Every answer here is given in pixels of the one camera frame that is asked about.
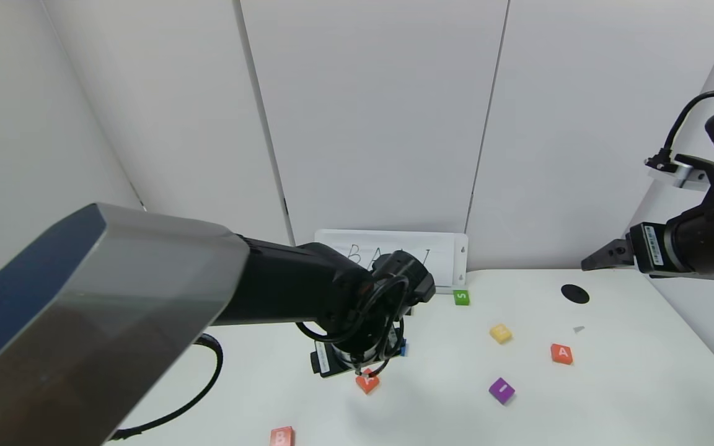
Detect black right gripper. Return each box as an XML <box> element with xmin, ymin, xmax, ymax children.
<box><xmin>581</xmin><ymin>209</ymin><xmax>714</xmax><ymax>281</ymax></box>

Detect white paper reading BAAI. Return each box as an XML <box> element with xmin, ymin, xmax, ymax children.
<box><xmin>345</xmin><ymin>243</ymin><xmax>455</xmax><ymax>287</ymax></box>

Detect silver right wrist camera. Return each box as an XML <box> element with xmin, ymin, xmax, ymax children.
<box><xmin>645</xmin><ymin>154</ymin><xmax>714</xmax><ymax>190</ymax></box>

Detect purple letter I block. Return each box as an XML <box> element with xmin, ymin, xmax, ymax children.
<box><xmin>488</xmin><ymin>378</ymin><xmax>516</xmax><ymax>406</ymax></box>

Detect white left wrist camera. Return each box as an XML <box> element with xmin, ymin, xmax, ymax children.
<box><xmin>311</xmin><ymin>343</ymin><xmax>334</xmax><ymax>378</ymax></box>

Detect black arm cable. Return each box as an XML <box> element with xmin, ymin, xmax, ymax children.
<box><xmin>661</xmin><ymin>90</ymin><xmax>714</xmax><ymax>162</ymax></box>
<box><xmin>109</xmin><ymin>334</ymin><xmax>225</xmax><ymax>442</ymax></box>

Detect white sign holder board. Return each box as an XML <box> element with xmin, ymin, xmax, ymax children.
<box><xmin>315</xmin><ymin>230</ymin><xmax>468</xmax><ymax>292</ymax></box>

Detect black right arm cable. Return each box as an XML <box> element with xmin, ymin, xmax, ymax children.
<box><xmin>661</xmin><ymin>90</ymin><xmax>714</xmax><ymax>162</ymax></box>

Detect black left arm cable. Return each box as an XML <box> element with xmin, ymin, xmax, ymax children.
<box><xmin>109</xmin><ymin>334</ymin><xmax>225</xmax><ymax>442</ymax></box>

